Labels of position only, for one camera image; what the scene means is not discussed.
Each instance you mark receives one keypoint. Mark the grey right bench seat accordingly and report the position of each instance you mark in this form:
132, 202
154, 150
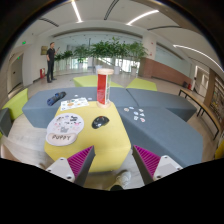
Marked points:
157, 121

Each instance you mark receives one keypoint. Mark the lime green left chair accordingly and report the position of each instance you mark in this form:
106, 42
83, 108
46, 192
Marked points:
16, 103

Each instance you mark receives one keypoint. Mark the grey left bench seat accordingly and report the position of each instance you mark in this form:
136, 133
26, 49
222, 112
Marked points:
39, 113

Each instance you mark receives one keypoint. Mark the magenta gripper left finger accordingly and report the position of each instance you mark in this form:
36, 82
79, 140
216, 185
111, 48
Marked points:
75, 168

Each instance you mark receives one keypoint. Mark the black computer mouse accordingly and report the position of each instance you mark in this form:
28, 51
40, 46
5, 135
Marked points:
99, 122

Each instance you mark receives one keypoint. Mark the white sticker sheet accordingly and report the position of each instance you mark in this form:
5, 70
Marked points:
74, 103

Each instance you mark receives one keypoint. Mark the round puppy mouse pad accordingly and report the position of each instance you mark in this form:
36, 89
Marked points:
64, 129

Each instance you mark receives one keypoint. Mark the man in black clothes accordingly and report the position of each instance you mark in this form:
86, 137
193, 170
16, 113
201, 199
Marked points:
51, 52

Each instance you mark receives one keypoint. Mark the green potted plants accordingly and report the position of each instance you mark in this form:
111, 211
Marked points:
113, 49

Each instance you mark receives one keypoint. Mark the wooden side table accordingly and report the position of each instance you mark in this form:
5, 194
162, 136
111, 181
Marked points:
203, 109

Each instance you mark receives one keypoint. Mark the grey bench seat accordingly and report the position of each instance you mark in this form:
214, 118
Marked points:
157, 121
39, 113

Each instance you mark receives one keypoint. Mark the white shoe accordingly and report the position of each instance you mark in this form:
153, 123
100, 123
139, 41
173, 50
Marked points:
123, 179

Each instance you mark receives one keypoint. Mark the dark blue folded umbrella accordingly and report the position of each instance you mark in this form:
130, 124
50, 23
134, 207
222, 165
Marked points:
55, 98

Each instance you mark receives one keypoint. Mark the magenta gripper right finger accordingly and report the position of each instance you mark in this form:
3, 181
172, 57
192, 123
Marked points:
153, 167

